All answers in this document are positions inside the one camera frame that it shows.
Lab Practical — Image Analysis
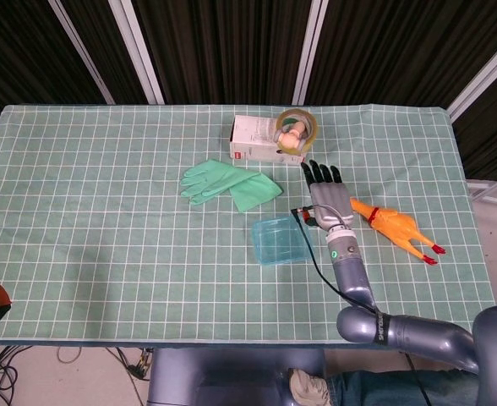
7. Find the person leg in jeans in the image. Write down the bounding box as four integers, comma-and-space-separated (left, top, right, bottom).
326, 370, 482, 406

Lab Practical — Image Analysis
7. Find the white red product box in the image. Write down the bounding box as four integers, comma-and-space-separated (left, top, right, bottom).
228, 114, 308, 168

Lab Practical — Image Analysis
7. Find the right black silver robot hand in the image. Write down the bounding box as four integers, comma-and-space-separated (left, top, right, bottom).
301, 159, 355, 233

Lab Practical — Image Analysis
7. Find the black hand cable with plug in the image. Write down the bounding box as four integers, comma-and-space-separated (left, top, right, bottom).
289, 206, 434, 406

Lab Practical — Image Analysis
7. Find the black curtain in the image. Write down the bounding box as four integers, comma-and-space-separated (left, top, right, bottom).
0, 0, 497, 183

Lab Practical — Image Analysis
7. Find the white frame post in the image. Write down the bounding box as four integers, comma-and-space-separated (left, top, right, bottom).
107, 0, 166, 105
292, 0, 330, 106
47, 0, 117, 106
445, 31, 497, 123

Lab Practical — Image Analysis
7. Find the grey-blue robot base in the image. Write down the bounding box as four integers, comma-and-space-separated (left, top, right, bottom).
146, 346, 330, 406

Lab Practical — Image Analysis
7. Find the beige grey toy dumbbell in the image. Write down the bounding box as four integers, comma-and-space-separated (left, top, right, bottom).
273, 120, 311, 151

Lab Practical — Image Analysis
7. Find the yellowish clear tape roll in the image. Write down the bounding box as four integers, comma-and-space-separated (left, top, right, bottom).
275, 107, 320, 154

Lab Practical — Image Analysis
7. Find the white frame bar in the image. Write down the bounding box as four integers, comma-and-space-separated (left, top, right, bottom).
467, 168, 497, 200

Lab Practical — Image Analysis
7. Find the yellow rubber chicken toy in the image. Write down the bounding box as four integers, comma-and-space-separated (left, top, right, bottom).
349, 197, 448, 266

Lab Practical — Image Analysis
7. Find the dark blue under cloth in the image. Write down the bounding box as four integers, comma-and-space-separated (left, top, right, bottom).
0, 337, 347, 350

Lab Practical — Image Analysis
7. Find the black floor cable bundle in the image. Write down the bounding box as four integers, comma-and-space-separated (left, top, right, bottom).
0, 344, 26, 406

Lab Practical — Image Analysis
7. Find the green white checked tablecloth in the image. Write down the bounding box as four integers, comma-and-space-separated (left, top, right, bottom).
0, 104, 497, 343

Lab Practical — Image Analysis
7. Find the green rubber glove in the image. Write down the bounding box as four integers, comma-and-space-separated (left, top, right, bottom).
179, 158, 283, 214

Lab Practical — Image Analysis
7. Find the black floor power plug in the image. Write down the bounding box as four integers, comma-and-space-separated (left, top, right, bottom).
117, 347, 153, 381

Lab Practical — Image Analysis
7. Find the blue transparent lid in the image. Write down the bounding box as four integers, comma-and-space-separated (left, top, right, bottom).
251, 214, 313, 266

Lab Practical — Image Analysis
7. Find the clear plastic container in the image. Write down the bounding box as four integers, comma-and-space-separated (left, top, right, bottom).
252, 216, 313, 266

